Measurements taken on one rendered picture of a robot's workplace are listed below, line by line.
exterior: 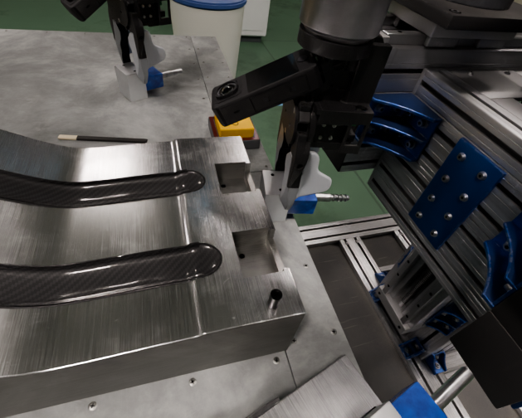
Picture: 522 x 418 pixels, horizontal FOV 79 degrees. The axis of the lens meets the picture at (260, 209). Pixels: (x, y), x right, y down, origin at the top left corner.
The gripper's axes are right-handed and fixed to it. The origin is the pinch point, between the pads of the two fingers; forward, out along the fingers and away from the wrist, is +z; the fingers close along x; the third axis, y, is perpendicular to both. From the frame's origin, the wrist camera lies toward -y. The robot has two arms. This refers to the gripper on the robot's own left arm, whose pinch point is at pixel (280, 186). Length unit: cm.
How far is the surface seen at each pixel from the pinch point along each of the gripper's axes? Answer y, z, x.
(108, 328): -17.0, -3.8, -20.8
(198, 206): -10.6, -4.4, -8.3
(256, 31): 29, 74, 296
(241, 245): -6.0, -1.8, -11.5
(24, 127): -40.7, 4.6, 17.7
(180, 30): -31, 43, 185
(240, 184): -5.7, -1.7, -1.7
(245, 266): -5.8, -1.7, -14.0
